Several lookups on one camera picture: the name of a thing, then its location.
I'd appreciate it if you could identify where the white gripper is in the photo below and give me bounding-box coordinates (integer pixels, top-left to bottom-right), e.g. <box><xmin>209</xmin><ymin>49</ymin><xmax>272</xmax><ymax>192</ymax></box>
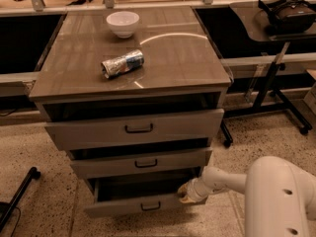
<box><xmin>177</xmin><ymin>178</ymin><xmax>208</xmax><ymax>203</ymax></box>

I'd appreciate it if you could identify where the grey drawer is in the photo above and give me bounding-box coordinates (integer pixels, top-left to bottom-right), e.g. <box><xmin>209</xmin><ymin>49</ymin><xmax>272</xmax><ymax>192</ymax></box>
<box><xmin>70</xmin><ymin>147</ymin><xmax>212</xmax><ymax>179</ymax></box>
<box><xmin>45</xmin><ymin>109</ymin><xmax>224</xmax><ymax>151</ymax></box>
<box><xmin>85</xmin><ymin>167</ymin><xmax>200</xmax><ymax>217</ymax></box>

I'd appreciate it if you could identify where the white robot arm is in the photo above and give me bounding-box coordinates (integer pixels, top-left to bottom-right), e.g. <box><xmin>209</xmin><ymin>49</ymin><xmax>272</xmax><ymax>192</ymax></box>
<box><xmin>178</xmin><ymin>156</ymin><xmax>316</xmax><ymax>237</ymax></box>

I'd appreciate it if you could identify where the grey drawer cabinet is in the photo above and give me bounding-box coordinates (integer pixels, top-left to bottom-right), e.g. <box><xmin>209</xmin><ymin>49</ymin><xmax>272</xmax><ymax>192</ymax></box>
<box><xmin>29</xmin><ymin>5</ymin><xmax>232</xmax><ymax>190</ymax></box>

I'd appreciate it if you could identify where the crushed silver blue can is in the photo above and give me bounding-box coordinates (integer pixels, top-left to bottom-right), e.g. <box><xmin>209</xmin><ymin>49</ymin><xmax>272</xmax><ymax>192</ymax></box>
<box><xmin>101</xmin><ymin>49</ymin><xmax>144</xmax><ymax>79</ymax></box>

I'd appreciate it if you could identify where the black stand leg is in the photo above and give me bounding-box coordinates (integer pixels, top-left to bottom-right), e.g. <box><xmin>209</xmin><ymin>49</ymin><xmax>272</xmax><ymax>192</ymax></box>
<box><xmin>0</xmin><ymin>167</ymin><xmax>40</xmax><ymax>232</ymax></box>

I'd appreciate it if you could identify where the black rolling side table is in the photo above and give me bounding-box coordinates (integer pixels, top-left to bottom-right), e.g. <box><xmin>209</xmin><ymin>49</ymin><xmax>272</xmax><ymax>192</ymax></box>
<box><xmin>224</xmin><ymin>2</ymin><xmax>315</xmax><ymax>134</ymax></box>

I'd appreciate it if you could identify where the white bowl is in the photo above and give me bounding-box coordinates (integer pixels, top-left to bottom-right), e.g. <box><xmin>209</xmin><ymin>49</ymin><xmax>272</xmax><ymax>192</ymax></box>
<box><xmin>106</xmin><ymin>11</ymin><xmax>139</xmax><ymax>39</ymax></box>

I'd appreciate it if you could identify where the black VR headset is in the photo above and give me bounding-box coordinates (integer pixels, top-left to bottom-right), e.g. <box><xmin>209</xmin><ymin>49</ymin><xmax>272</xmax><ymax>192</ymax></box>
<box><xmin>258</xmin><ymin>0</ymin><xmax>316</xmax><ymax>34</ymax></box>

